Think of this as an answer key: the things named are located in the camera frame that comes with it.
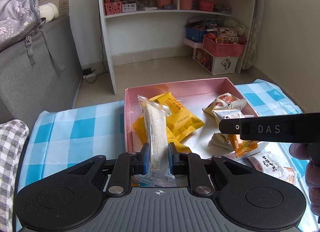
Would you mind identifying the pink plastic basket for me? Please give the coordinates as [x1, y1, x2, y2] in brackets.
[203, 35, 245, 57]

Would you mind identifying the white bookshelf desk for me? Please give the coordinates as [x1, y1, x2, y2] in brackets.
[98, 0, 258, 91]

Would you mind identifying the white snack packet black print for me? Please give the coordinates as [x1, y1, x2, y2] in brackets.
[248, 152, 296, 185]

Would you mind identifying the white red snack packet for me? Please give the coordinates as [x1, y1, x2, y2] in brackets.
[203, 93, 254, 151]

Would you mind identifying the pink cup right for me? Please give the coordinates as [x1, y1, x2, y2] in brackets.
[180, 0, 193, 10]

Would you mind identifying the silver grey backpack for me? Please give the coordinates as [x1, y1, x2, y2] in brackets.
[1, 0, 66, 71]

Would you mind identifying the pink perforated small basket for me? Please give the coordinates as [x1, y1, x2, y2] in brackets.
[104, 0, 122, 15]

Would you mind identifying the yellow orange snack bag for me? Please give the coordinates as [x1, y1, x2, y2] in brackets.
[132, 92, 204, 153]

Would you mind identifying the grey white checkered cushion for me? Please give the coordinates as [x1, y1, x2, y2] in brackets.
[1, 119, 29, 231]

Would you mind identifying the pink white cardboard box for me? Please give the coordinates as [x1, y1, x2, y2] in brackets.
[124, 77, 270, 161]

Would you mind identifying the orange white snack packet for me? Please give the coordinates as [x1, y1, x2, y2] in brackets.
[227, 134, 258, 158]

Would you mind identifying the blue storage bin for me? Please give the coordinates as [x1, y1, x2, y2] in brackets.
[185, 22, 209, 43]

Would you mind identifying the clear white wafer snack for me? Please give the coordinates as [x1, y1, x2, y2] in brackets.
[138, 95, 176, 188]

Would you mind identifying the blue white checkered tablecloth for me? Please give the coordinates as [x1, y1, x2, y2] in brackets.
[14, 77, 317, 231]

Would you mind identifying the white printed storage box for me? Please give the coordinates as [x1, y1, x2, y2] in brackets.
[193, 48, 238, 76]

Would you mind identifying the gloved right hand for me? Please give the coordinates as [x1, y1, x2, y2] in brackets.
[289, 144, 319, 216]

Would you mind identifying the white plush toy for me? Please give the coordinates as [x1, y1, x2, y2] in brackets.
[39, 3, 59, 23]

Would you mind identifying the red small shelf basket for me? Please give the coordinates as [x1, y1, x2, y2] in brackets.
[198, 0, 215, 12]

